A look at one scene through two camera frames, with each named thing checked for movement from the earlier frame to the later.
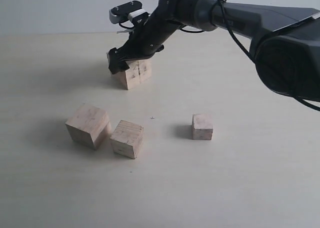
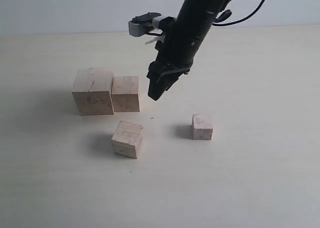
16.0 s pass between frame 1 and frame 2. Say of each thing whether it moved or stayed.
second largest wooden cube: moved
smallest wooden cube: stayed
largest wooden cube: moved
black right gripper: moved
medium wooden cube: stayed
